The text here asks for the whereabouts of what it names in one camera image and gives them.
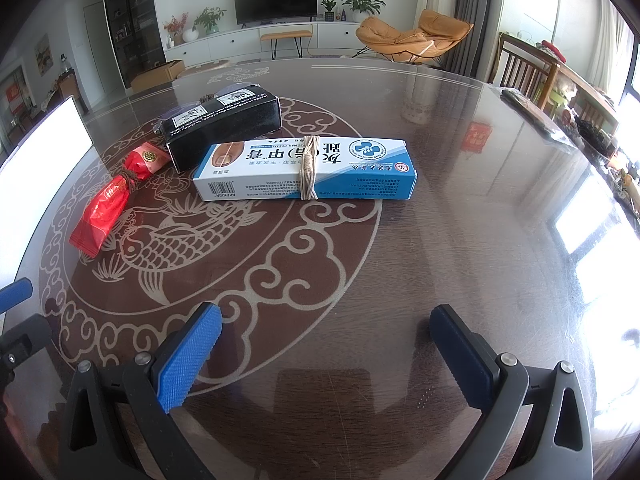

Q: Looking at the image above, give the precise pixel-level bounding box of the red snack packet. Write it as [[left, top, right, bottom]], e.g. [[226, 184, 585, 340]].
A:
[[70, 142, 170, 258]]

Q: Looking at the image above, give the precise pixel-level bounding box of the black soap bar box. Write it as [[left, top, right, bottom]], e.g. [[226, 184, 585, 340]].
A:
[[158, 84, 282, 174]]

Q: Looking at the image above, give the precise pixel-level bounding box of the blue white medicine box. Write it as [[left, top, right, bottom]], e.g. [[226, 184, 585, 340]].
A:
[[193, 136, 418, 202]]

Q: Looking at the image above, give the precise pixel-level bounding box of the cardboard box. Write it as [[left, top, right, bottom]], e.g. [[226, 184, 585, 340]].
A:
[[131, 60, 186, 93]]

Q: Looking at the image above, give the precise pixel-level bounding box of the dark glass cabinet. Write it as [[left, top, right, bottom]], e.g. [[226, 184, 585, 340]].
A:
[[103, 0, 166, 89]]

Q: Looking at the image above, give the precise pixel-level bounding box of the red flowers white vase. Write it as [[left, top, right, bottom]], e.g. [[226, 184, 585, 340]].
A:
[[164, 12, 200, 47]]

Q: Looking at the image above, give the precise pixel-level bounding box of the white tv cabinet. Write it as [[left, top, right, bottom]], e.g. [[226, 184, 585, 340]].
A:
[[165, 22, 363, 67]]

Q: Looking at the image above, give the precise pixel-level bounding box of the beige rubber band on box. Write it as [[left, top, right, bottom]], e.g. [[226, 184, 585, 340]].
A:
[[298, 136, 320, 200]]

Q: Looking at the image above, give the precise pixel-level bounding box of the black remote control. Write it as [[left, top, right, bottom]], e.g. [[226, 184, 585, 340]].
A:
[[500, 88, 564, 136]]

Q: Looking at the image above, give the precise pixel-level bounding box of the green plant left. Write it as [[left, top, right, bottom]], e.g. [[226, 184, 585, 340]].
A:
[[192, 6, 227, 36]]

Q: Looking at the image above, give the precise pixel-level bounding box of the wooden dining chair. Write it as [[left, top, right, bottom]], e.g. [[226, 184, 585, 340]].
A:
[[488, 32, 561, 110]]

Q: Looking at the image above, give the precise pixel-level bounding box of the wooden bench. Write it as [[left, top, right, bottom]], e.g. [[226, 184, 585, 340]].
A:
[[260, 29, 312, 60]]

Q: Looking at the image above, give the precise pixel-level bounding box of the black television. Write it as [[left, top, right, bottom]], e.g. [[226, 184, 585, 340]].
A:
[[234, 0, 318, 25]]

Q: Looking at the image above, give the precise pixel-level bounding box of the orange lounge chair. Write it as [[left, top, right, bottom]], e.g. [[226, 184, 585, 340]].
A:
[[356, 9, 474, 64]]

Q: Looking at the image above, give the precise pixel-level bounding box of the small potted plant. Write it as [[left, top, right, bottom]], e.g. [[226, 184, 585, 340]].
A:
[[321, 0, 336, 22]]

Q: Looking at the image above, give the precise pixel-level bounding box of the grey curtain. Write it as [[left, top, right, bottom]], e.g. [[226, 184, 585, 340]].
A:
[[445, 0, 503, 81]]

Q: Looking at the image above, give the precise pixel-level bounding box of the green potted plant right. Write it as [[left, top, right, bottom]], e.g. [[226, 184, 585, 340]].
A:
[[342, 0, 386, 22]]

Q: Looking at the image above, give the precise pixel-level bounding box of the framed wall picture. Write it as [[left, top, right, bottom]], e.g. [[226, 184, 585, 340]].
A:
[[35, 34, 53, 76]]

